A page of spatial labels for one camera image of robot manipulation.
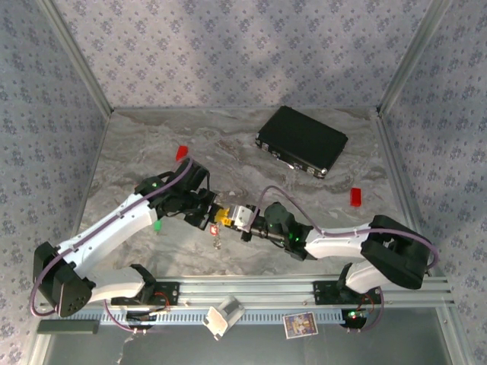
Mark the black case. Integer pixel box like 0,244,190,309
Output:
254,105,349,180

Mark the colourful picture card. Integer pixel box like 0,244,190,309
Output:
282,311,319,340

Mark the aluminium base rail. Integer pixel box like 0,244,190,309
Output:
154,276,457,308

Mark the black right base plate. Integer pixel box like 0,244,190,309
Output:
312,280,384,306

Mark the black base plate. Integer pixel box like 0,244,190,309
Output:
110,280,181,306
312,280,384,306

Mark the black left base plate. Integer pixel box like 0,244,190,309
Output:
110,280,181,306

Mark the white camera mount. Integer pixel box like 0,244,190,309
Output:
202,297,246,341

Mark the grey slotted cable duct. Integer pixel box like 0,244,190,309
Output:
75,308,367,326

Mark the aluminium frame side bar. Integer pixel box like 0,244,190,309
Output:
28,108,115,365
374,108,471,365

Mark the aluminium frame post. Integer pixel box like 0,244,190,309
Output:
375,0,454,115
36,0,116,114

